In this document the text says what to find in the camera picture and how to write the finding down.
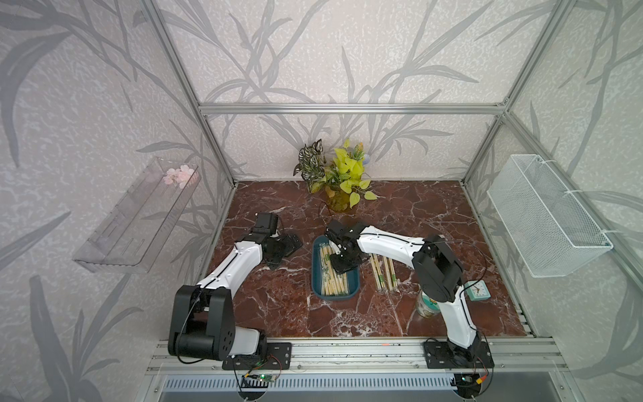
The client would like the chopstick pair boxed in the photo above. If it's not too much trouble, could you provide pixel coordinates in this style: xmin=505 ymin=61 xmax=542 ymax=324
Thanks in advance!
xmin=386 ymin=257 xmax=399 ymax=290
xmin=381 ymin=256 xmax=394 ymax=291
xmin=369 ymin=254 xmax=383 ymax=291

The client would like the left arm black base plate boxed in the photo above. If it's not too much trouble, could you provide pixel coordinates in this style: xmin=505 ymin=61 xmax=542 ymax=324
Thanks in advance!
xmin=222 ymin=342 xmax=292 ymax=372

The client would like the pink artificial flower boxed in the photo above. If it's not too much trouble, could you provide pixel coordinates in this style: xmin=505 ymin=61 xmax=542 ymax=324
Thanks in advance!
xmin=162 ymin=164 xmax=196 ymax=189

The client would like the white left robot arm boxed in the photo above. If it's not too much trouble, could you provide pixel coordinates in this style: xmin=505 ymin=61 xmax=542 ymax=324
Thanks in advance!
xmin=167 ymin=213 xmax=302 ymax=362

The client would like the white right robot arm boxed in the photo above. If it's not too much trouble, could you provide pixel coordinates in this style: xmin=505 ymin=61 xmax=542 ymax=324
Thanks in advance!
xmin=325 ymin=220 xmax=480 ymax=349

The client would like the clear acrylic wall shelf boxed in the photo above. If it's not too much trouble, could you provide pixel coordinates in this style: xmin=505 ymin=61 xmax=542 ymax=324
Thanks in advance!
xmin=72 ymin=157 xmax=202 ymax=274

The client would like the white wire mesh basket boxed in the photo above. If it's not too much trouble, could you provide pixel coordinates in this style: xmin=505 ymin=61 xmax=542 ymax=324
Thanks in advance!
xmin=487 ymin=154 xmax=614 ymax=278

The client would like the round canister with green label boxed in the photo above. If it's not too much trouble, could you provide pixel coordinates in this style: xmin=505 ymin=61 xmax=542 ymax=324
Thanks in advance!
xmin=415 ymin=291 xmax=440 ymax=318

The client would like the small teal alarm clock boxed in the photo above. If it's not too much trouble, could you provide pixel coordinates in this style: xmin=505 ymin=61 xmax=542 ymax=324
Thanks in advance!
xmin=464 ymin=280 xmax=491 ymax=302

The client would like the aluminium front rail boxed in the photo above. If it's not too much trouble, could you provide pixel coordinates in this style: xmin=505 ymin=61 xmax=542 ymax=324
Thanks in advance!
xmin=146 ymin=337 xmax=569 ymax=375

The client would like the artificial green potted plant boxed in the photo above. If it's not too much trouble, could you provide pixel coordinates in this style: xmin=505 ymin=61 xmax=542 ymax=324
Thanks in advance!
xmin=293 ymin=140 xmax=379 ymax=212

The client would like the teal plastic storage box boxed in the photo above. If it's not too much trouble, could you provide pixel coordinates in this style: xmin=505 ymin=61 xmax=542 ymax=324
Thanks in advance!
xmin=311 ymin=236 xmax=360 ymax=301

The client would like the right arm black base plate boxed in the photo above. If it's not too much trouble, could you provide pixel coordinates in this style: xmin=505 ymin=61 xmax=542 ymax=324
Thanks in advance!
xmin=422 ymin=336 xmax=495 ymax=370

